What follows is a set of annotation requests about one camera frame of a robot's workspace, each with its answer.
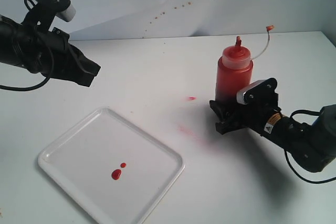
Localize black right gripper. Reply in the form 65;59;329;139
209;78;285;135

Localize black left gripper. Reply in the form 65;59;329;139
15;0;101;87

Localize red sauce squeeze bottle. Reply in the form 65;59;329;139
215;25;274;102

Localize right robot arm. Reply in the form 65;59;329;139
209;78;335;173

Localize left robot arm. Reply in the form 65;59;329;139
1;0;101;92

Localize red sauce drops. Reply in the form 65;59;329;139
111;169;122;180

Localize white paper backdrop sheet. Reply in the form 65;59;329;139
0;0;203;52

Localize white rectangular plastic tray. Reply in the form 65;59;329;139
38;107;185;223

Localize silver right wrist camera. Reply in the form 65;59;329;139
236;80;264;105

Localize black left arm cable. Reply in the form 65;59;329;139
0;0;87;91

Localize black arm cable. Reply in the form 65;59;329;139
283;110;336;184
0;0;87;91

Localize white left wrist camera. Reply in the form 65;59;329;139
57;4;76;22

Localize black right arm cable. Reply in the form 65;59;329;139
283;110;336;184

